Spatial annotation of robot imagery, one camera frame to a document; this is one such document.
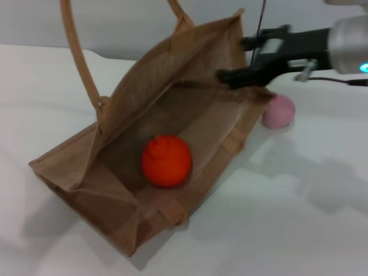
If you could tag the pink peach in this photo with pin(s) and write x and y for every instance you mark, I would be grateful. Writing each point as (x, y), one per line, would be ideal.
(280, 113)

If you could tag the brown jute handbag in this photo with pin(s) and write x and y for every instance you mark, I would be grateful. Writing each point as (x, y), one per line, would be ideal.
(115, 120)

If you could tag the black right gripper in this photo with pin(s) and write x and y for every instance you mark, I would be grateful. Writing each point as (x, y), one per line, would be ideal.
(296, 46)

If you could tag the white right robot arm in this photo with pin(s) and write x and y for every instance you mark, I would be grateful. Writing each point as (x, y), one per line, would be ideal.
(349, 43)

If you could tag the orange fruit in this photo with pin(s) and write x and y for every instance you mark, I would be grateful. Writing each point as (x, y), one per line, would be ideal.
(166, 161)

